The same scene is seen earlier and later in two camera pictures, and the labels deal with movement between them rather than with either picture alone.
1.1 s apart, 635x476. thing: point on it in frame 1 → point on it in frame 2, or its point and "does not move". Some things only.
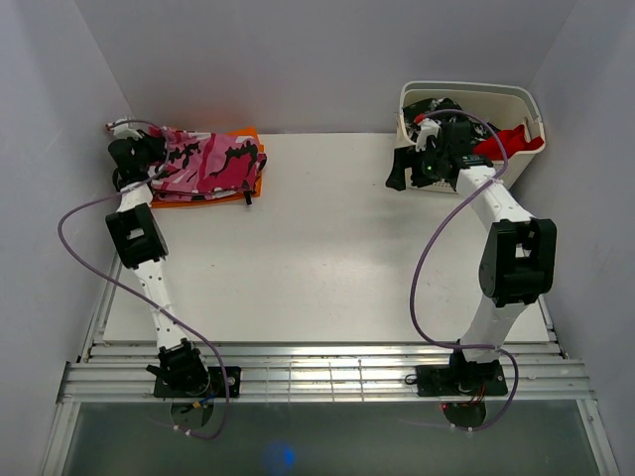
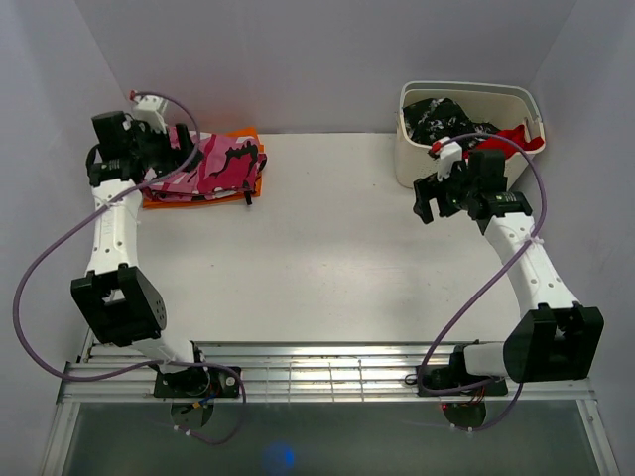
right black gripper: (406, 158) → (430, 187)
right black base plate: (460, 380) does not move
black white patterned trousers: (444, 109) does not move
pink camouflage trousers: (204, 167) does not move
